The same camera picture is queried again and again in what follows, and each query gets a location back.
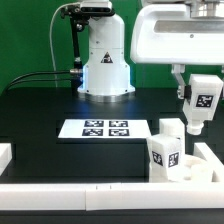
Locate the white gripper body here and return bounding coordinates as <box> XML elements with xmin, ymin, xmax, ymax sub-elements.
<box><xmin>130</xmin><ymin>0</ymin><xmax>224</xmax><ymax>65</ymax></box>

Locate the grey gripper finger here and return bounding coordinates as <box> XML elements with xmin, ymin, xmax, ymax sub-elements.
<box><xmin>220</xmin><ymin>65</ymin><xmax>224</xmax><ymax>100</ymax></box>
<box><xmin>171</xmin><ymin>64</ymin><xmax>191</xmax><ymax>99</ymax></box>

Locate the white round stool seat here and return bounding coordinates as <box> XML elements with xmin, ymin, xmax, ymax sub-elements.
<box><xmin>147</xmin><ymin>152</ymin><xmax>214</xmax><ymax>184</ymax></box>

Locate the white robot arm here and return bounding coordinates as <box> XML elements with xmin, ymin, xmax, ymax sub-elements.
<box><xmin>80</xmin><ymin>0</ymin><xmax>224</xmax><ymax>87</ymax></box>

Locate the white right fence bar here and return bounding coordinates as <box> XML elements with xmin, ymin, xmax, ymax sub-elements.
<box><xmin>193</xmin><ymin>142</ymin><xmax>224</xmax><ymax>183</ymax></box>

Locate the white fence bar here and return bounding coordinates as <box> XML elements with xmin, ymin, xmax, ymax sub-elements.
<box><xmin>193</xmin><ymin>142</ymin><xmax>224</xmax><ymax>183</ymax></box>
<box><xmin>0</xmin><ymin>183</ymin><xmax>224</xmax><ymax>211</ymax></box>
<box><xmin>0</xmin><ymin>143</ymin><xmax>12</xmax><ymax>176</ymax></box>

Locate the white marker sheet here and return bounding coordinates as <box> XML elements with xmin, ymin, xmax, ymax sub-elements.
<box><xmin>58</xmin><ymin>119</ymin><xmax>151</xmax><ymax>139</ymax></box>

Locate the white front fence bar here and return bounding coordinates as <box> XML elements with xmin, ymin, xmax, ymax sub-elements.
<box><xmin>0</xmin><ymin>183</ymin><xmax>224</xmax><ymax>211</ymax></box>

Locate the white left fence bar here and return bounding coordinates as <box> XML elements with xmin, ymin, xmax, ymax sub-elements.
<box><xmin>0</xmin><ymin>143</ymin><xmax>12</xmax><ymax>176</ymax></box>

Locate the grey depth camera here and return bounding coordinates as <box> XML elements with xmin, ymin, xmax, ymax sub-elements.
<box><xmin>80</xmin><ymin>0</ymin><xmax>115</xmax><ymax>17</ymax></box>

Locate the black camera stand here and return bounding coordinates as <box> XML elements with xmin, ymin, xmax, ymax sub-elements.
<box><xmin>61</xmin><ymin>4</ymin><xmax>90</xmax><ymax>94</ymax></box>

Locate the white cable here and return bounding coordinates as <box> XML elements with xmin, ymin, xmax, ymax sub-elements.
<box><xmin>49</xmin><ymin>3</ymin><xmax>80</xmax><ymax>89</ymax></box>

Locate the black cable upper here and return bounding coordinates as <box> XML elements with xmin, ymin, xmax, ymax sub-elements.
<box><xmin>2</xmin><ymin>69</ymin><xmax>84</xmax><ymax>95</ymax></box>

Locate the black cable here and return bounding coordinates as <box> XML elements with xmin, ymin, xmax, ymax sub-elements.
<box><xmin>2</xmin><ymin>69</ymin><xmax>84</xmax><ymax>95</ymax></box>
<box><xmin>6</xmin><ymin>77</ymin><xmax>83</xmax><ymax>92</ymax></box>

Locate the black cable lower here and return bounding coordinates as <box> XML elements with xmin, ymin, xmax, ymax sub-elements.
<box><xmin>6</xmin><ymin>77</ymin><xmax>83</xmax><ymax>92</ymax></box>

